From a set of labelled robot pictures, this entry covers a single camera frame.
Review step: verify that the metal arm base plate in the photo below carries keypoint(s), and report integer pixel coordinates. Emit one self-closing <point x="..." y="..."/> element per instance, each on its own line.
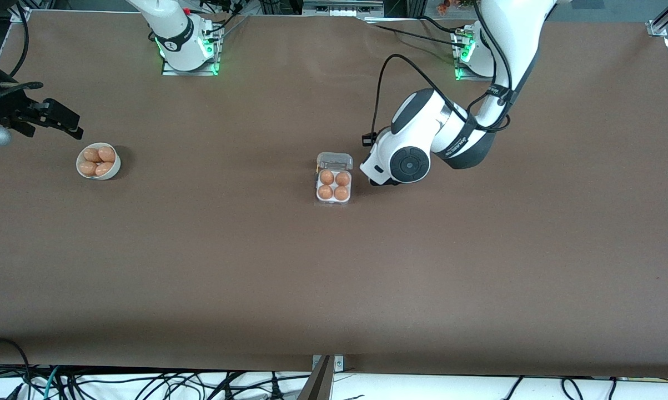
<point x="189" y="73"/>
<point x="472" y="79"/>

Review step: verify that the clear plastic egg box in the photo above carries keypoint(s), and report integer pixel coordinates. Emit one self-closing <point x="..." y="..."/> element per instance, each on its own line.
<point x="334" y="185"/>

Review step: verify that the white round bowl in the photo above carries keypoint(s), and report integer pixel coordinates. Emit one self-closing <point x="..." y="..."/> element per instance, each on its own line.
<point x="111" y="175"/>

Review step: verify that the small metal table bracket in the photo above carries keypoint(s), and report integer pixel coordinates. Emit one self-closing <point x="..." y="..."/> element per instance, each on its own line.
<point x="339" y="364"/>

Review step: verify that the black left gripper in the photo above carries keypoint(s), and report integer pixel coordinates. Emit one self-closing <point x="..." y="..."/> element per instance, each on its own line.
<point x="390" y="181"/>

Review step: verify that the aluminium frame profile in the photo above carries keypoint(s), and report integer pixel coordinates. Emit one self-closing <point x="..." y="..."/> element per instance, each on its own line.
<point x="21" y="15"/>
<point x="657" y="28"/>

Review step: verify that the silver power strip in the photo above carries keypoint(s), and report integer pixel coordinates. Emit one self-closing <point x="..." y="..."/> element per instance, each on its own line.
<point x="339" y="8"/>

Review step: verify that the grey slanted beam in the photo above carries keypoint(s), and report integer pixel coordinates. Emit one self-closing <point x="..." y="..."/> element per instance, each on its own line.
<point x="318" y="386"/>

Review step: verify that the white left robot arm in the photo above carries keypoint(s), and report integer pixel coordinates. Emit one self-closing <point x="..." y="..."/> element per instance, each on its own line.
<point x="511" y="33"/>

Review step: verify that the orange background object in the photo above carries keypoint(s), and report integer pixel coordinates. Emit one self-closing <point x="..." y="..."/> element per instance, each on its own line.
<point x="443" y="6"/>

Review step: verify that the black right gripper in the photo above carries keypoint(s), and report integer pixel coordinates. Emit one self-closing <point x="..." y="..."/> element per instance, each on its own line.
<point x="5" y="107"/>

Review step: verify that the brown egg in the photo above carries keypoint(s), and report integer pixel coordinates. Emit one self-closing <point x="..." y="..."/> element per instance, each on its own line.
<point x="107" y="154"/>
<point x="88" y="167"/>
<point x="325" y="192"/>
<point x="91" y="155"/>
<point x="104" y="168"/>
<point x="342" y="178"/>
<point x="327" y="178"/>
<point x="341" y="193"/>

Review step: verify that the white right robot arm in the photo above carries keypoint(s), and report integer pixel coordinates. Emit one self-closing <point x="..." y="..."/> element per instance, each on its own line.
<point x="175" y="28"/>

